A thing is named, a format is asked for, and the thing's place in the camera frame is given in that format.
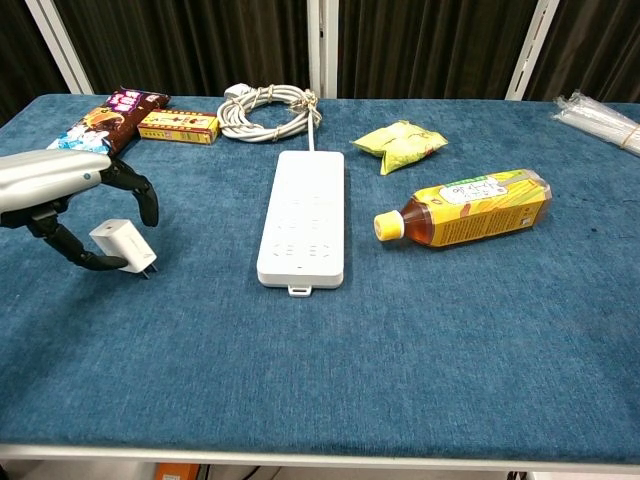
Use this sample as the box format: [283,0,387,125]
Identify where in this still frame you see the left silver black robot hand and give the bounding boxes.
[0,148,160,272]

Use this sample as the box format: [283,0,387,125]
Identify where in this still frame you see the white AC adapter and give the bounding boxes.
[88,219,159,280]

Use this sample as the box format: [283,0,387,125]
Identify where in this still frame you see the white power strip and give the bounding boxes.
[256,150,346,299]

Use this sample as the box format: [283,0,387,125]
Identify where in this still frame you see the brown snack bag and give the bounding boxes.
[46,88,171,157]

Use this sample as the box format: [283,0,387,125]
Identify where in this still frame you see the black pleated curtain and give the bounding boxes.
[0,0,69,126]
[53,0,311,97]
[337,0,540,100]
[524,0,640,104]

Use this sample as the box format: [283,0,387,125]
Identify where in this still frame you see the yellow red carton box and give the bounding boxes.
[136,108,222,146]

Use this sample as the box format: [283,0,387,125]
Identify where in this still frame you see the orange box under table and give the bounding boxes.
[154,463,201,480]

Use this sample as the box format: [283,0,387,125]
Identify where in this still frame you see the blue table cloth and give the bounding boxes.
[0,93,640,464]

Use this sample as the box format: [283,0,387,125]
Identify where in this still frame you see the yellow green snack packet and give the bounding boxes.
[349,120,449,176]

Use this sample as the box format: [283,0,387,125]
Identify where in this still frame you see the tea bottle with yellow label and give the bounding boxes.
[373,168,554,250]

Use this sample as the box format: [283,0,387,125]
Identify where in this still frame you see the coiled white power cable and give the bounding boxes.
[217,83,322,152]

